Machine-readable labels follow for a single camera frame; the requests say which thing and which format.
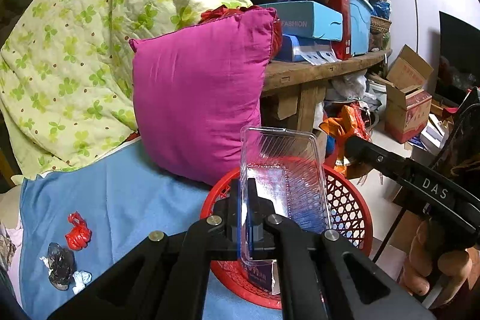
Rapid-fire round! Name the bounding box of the blue blanket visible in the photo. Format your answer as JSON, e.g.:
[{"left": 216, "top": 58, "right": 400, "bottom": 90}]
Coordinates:
[{"left": 19, "top": 144, "right": 282, "bottom": 320}]

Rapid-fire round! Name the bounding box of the cream pillow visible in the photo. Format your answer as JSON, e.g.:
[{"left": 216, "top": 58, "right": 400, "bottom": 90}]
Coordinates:
[{"left": 0, "top": 174, "right": 23, "bottom": 231}]

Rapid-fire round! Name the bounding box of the red gift box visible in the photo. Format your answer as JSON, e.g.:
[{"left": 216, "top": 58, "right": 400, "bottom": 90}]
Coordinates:
[{"left": 307, "top": 0, "right": 352, "bottom": 61}]

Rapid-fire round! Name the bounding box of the beige floral cloth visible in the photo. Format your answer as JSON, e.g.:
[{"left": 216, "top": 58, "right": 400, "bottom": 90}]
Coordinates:
[{"left": 0, "top": 234, "right": 17, "bottom": 268}]

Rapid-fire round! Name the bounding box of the blue plastic bag on shelf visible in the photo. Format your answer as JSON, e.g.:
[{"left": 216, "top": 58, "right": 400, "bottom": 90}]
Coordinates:
[{"left": 369, "top": 0, "right": 391, "bottom": 19}]

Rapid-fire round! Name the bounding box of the clear plastic tray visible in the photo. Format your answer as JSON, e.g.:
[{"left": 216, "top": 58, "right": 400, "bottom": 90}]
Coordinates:
[{"left": 238, "top": 125, "right": 334, "bottom": 264}]

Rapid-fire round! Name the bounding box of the light blue shoe box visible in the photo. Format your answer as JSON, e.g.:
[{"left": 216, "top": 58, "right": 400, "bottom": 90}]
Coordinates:
[{"left": 259, "top": 1, "right": 344, "bottom": 42}]

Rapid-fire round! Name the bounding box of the blue box with white labels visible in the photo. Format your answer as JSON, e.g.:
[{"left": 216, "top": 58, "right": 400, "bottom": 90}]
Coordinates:
[{"left": 277, "top": 34, "right": 340, "bottom": 63}]

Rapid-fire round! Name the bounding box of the green clover print quilt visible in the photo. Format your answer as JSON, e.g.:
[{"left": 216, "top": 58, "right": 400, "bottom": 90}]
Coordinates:
[{"left": 0, "top": 0, "right": 254, "bottom": 180}]

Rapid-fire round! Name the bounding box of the red shiny plastic bag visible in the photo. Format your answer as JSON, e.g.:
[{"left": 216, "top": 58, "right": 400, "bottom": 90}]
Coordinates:
[{"left": 200, "top": 5, "right": 284, "bottom": 56}]

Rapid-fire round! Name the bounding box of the white plastic bag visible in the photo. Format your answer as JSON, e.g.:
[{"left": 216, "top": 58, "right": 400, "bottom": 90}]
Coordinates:
[{"left": 330, "top": 73, "right": 368, "bottom": 103}]

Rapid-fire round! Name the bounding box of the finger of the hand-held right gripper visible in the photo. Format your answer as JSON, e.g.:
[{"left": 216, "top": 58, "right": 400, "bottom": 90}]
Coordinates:
[{"left": 345, "top": 136, "right": 411, "bottom": 182}]

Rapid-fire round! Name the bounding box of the open brown cardboard box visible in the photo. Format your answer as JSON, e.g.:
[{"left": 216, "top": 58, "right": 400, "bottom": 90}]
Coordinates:
[{"left": 384, "top": 44, "right": 434, "bottom": 144}]

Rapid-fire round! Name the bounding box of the blue plastic bin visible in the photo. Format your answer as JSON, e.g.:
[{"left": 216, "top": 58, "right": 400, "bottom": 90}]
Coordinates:
[{"left": 349, "top": 0, "right": 375, "bottom": 56}]

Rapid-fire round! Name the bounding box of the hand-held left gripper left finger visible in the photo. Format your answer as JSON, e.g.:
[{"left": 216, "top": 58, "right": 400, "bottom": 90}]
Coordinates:
[{"left": 47, "top": 178, "right": 242, "bottom": 320}]

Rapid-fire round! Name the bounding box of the black plastic wrapper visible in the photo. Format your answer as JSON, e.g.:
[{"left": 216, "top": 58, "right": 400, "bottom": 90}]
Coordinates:
[{"left": 47, "top": 242, "right": 76, "bottom": 291}]

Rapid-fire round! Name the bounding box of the blue toothpaste box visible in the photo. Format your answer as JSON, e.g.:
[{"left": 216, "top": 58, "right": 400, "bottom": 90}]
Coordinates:
[{"left": 242, "top": 258, "right": 282, "bottom": 296}]

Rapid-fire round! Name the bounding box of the small knotted red plastic bag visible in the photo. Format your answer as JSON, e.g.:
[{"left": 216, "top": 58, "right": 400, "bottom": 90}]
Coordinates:
[{"left": 64, "top": 212, "right": 92, "bottom": 250}]

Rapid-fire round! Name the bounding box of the red plastic mesh basket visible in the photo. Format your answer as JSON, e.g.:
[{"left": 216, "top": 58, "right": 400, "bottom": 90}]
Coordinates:
[{"left": 199, "top": 155, "right": 374, "bottom": 310}]

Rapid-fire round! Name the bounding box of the wooden bench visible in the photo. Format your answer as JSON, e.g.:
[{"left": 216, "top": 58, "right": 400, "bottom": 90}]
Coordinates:
[{"left": 260, "top": 49, "right": 392, "bottom": 133}]

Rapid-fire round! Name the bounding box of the red printed plastic bag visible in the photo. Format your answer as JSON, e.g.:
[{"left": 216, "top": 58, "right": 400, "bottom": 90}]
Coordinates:
[{"left": 339, "top": 103, "right": 374, "bottom": 142}]

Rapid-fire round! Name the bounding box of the white cloth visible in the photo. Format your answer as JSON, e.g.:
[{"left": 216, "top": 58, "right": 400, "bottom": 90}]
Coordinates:
[{"left": 5, "top": 226, "right": 23, "bottom": 306}]

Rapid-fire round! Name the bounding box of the magenta pillow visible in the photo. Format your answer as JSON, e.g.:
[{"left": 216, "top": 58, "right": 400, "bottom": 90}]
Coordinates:
[{"left": 129, "top": 5, "right": 280, "bottom": 186}]

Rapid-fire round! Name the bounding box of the black cable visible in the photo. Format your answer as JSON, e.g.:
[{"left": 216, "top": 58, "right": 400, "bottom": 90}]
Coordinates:
[{"left": 373, "top": 208, "right": 407, "bottom": 262}]

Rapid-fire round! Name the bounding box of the black screen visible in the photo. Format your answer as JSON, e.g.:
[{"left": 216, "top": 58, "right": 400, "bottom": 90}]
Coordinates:
[{"left": 437, "top": 10, "right": 480, "bottom": 107}]

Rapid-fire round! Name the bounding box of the small white box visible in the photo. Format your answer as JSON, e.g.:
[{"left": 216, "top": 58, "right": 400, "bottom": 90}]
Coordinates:
[{"left": 409, "top": 114, "right": 451, "bottom": 152}]

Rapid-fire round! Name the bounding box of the person's right hand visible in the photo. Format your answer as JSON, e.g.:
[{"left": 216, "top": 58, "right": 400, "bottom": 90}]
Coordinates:
[{"left": 399, "top": 220, "right": 473, "bottom": 296}]

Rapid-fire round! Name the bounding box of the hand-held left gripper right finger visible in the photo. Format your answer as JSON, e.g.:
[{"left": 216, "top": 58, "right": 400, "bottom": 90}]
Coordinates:
[{"left": 245, "top": 178, "right": 437, "bottom": 320}]

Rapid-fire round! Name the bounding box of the wicker basket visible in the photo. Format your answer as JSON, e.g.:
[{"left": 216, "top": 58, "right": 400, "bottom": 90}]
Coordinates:
[{"left": 369, "top": 16, "right": 392, "bottom": 34}]

